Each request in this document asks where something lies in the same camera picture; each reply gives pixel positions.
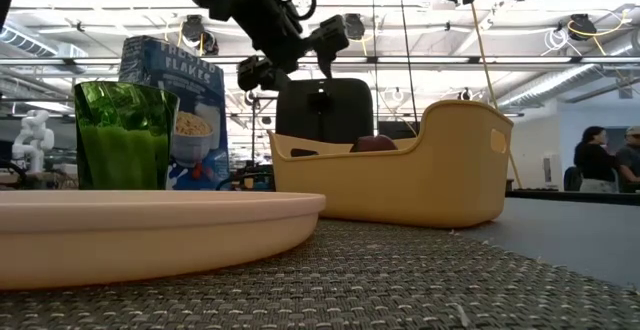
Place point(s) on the red apple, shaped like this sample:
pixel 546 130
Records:
pixel 374 144

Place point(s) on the person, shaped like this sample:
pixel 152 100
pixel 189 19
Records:
pixel 595 162
pixel 629 162

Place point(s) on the blue Frosted Flakes cereal box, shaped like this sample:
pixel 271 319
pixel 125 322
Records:
pixel 195 70

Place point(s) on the black neighbouring table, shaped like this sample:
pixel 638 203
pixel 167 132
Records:
pixel 575 197

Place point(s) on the pale round plate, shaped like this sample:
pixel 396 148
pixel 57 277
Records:
pixel 150 230

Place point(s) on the silver ceiling air duct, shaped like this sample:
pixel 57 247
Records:
pixel 550 82

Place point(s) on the black and silver toaster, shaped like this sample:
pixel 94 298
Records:
pixel 345 110

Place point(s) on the grey woven placemat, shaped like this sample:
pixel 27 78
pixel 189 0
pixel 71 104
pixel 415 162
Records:
pixel 400 280

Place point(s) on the green faceted glass cup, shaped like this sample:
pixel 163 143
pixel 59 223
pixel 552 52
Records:
pixel 125 135

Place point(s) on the black office chair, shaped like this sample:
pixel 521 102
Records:
pixel 572 180

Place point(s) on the black monitor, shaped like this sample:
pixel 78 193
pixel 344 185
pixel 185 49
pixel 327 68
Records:
pixel 397 130

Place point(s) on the yellow plastic basket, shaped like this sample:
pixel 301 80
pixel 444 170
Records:
pixel 390 190

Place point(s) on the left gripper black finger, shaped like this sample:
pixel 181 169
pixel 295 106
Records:
pixel 330 35
pixel 262 75

